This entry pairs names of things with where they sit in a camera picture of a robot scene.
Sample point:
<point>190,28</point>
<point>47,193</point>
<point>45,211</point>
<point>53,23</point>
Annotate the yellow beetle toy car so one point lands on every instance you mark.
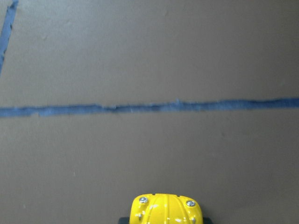
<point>162,208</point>

